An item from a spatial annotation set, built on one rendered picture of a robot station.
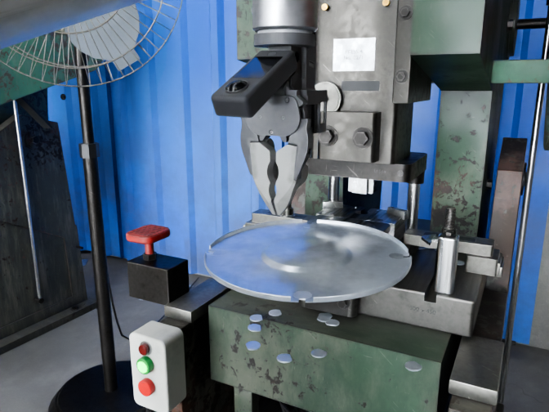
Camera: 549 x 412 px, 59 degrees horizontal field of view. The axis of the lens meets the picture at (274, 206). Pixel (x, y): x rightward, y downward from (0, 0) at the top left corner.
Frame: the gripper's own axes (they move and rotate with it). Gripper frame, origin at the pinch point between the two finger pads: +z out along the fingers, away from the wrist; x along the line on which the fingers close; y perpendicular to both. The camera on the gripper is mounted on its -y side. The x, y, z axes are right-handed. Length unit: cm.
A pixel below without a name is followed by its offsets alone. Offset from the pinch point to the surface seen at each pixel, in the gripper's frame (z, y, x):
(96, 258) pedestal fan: 38, 46, 87
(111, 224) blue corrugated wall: 66, 145, 188
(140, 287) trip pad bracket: 21.6, 10.0, 33.1
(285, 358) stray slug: 22.7, 3.5, 0.0
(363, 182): 3.0, 34.1, -0.1
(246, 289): 9.3, -5.1, 0.9
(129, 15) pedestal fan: -31, 48, 69
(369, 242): 8.7, 17.8, -6.8
